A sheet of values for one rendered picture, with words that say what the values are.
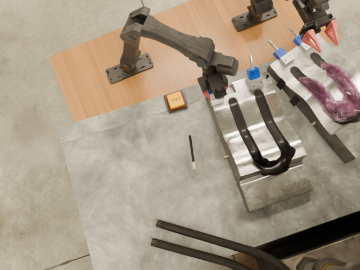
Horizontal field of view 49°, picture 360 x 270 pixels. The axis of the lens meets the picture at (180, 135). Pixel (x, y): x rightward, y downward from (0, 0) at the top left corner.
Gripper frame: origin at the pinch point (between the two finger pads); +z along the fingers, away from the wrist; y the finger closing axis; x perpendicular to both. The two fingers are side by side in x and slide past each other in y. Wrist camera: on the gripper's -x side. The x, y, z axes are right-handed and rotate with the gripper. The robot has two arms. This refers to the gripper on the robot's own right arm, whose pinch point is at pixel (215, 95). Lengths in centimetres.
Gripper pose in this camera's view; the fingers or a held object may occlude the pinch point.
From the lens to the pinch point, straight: 154.3
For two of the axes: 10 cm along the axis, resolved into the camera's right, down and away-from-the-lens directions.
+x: -2.6, -7.6, 6.0
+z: 2.1, 5.6, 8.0
